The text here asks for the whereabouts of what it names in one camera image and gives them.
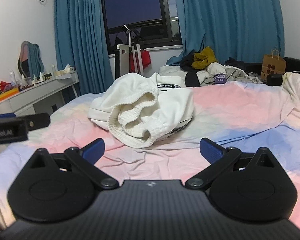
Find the pastel duvet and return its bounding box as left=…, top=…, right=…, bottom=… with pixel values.
left=282, top=72, right=300, bottom=117

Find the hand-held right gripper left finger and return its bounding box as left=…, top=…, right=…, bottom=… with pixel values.
left=27, top=138, right=119, bottom=190

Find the white tissue box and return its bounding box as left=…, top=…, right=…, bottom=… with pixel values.
left=52, top=64, right=76, bottom=77

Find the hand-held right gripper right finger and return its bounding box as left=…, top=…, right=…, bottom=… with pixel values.
left=185, top=137, right=280, bottom=190

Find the white jacket with purple patch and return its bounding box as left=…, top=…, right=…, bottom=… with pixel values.
left=185, top=62, right=228, bottom=87

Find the grey crumpled garment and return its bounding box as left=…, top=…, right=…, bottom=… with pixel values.
left=224, top=65, right=255, bottom=83

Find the black framed window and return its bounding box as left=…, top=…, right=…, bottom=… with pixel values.
left=99, top=0, right=183, bottom=50

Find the black garment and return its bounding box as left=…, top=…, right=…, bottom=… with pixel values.
left=180, top=52, right=203, bottom=71

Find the mustard yellow garment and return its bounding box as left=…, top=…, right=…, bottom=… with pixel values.
left=192, top=46, right=219, bottom=70

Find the dark navy cloth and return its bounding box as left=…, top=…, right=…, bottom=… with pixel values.
left=224, top=57, right=245, bottom=67

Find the black chair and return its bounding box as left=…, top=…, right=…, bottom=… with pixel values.
left=282, top=57, right=300, bottom=81

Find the black speaker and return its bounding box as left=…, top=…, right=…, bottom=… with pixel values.
left=266, top=73, right=283, bottom=86

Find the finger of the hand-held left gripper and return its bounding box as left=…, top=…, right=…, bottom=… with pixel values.
left=24, top=113, right=51, bottom=132

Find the white pillow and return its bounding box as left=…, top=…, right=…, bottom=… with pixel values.
left=159, top=65, right=188, bottom=82

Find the brown paper bag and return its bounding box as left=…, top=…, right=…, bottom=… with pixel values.
left=261, top=48, right=287, bottom=80

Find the pastel bed sheet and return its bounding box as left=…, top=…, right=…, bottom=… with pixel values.
left=0, top=79, right=300, bottom=233

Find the red bag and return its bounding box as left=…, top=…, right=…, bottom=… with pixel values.
left=129, top=49, right=152, bottom=70

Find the white hooded sweatshirt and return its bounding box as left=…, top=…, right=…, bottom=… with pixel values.
left=88, top=72, right=194, bottom=148

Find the white metal rack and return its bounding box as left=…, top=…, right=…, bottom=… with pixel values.
left=121, top=24, right=143, bottom=75

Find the white dressing table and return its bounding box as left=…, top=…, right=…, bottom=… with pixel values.
left=0, top=70, right=80, bottom=117

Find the wavy framed mirror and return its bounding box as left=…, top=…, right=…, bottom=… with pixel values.
left=17, top=40, right=45, bottom=78

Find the blue curtain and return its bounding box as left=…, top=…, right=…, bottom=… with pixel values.
left=165, top=0, right=286, bottom=67
left=54, top=0, right=116, bottom=98

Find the orange tray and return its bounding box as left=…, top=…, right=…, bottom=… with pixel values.
left=0, top=88, right=20, bottom=103

